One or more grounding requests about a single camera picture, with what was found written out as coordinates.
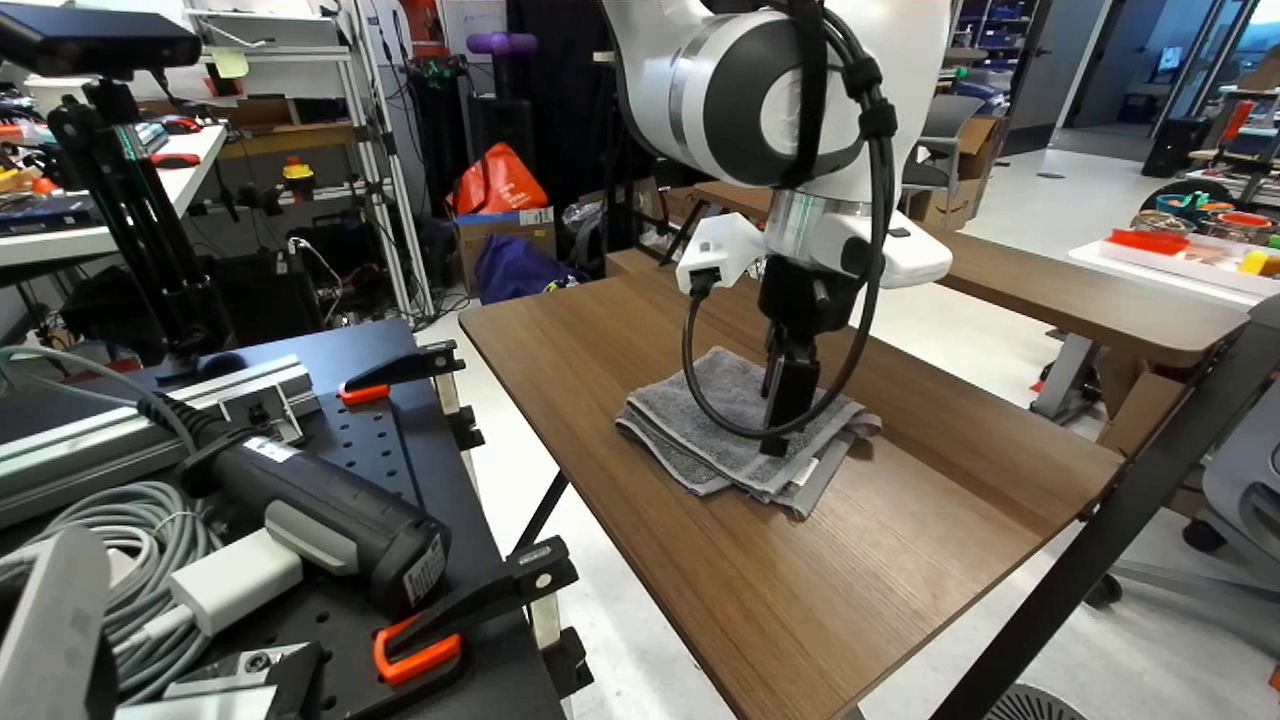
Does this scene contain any white ladder frame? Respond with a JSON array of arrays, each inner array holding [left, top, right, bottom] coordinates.
[[336, 0, 434, 330]]

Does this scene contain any black diagonal table leg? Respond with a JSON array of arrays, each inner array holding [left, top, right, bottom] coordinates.
[[933, 298, 1280, 720]]

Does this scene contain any grey towel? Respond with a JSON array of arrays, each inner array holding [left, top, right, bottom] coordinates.
[[616, 377, 884, 520]]

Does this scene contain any grey coiled cable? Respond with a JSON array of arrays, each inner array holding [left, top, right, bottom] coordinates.
[[0, 477, 216, 708]]

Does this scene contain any grey office chair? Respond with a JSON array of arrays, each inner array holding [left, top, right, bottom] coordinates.
[[902, 96, 1000, 229]]

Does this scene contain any black perforated work plate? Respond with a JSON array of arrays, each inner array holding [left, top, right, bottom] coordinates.
[[0, 317, 597, 720]]

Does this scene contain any purple blue bag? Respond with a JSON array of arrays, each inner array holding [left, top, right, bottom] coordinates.
[[475, 237, 570, 304]]

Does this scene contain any black orange clamp far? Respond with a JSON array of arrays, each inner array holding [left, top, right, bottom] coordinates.
[[336, 340, 463, 408]]

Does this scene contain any cardboard box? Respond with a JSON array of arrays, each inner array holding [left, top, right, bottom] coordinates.
[[455, 208, 556, 286]]

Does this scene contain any white power adapter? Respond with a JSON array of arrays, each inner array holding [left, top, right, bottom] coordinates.
[[168, 530, 302, 638]]

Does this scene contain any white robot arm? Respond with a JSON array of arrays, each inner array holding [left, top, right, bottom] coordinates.
[[601, 0, 953, 456]]

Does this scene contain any white table with toys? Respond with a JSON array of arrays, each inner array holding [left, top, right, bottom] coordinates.
[[1069, 176, 1280, 311]]

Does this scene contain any orange red bag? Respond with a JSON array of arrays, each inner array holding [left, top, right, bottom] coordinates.
[[448, 144, 549, 217]]

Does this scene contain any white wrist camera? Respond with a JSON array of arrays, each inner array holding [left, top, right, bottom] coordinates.
[[674, 212, 765, 298]]

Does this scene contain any black camera tripod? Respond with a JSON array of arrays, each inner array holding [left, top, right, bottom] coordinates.
[[49, 80, 231, 357]]

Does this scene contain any black orange clamp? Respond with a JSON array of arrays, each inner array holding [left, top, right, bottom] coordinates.
[[370, 536, 581, 688], [336, 340, 463, 408]]

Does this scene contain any black orange clamp near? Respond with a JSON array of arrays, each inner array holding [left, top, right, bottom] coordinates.
[[370, 536, 581, 688]]

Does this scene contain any brown wooden table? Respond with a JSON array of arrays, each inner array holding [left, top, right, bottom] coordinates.
[[463, 253, 1119, 720]]

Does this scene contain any white side table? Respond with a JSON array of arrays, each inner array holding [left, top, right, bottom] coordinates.
[[0, 120, 231, 275]]

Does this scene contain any black grey handheld tool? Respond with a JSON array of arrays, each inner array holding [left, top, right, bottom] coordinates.
[[195, 436, 448, 621]]

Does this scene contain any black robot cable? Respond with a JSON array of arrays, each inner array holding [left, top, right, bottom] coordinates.
[[674, 0, 900, 446]]

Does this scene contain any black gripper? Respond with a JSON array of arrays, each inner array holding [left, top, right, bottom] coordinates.
[[754, 256, 858, 456]]

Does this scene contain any long wooden bench table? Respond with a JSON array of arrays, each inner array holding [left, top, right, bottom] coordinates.
[[664, 176, 1250, 371]]

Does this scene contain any silver aluminium rail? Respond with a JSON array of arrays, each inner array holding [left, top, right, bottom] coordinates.
[[0, 357, 318, 530]]

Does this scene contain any black camera on tripod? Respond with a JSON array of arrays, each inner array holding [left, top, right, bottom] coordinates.
[[0, 6, 201, 76]]

